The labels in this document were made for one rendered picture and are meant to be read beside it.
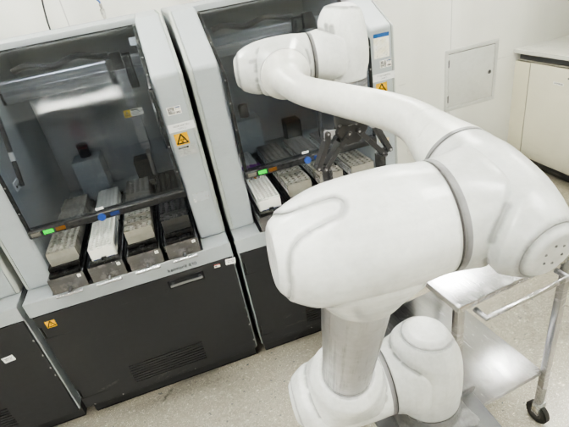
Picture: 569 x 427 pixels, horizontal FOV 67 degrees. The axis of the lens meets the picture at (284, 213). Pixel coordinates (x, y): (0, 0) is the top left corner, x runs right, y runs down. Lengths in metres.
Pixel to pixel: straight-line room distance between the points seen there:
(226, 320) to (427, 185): 1.70
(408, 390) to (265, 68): 0.72
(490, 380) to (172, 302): 1.30
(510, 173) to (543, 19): 3.50
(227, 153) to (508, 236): 1.42
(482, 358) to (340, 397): 1.06
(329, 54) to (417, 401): 0.75
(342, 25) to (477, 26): 2.70
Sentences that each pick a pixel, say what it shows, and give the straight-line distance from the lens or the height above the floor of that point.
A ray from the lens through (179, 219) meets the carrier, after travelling 1.84.
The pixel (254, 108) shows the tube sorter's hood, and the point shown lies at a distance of 1.73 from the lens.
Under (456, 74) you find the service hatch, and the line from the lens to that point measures 3.55.
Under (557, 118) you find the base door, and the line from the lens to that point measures 3.67.
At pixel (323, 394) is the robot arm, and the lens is 0.93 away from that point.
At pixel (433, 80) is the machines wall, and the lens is 3.45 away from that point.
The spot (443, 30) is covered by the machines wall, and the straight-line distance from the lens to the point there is 3.42.
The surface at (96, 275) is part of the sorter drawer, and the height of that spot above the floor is 0.77.
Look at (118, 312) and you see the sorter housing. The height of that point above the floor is 0.57.
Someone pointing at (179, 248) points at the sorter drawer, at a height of 0.78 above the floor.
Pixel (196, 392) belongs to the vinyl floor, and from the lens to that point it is 2.29.
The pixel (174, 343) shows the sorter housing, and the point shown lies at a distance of 2.11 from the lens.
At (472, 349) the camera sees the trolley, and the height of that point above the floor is 0.28.
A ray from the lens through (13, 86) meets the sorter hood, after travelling 1.88.
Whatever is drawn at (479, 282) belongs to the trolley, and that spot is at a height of 0.82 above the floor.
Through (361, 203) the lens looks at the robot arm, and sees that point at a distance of 0.43.
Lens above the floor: 1.69
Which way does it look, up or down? 29 degrees down
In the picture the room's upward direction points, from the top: 11 degrees counter-clockwise
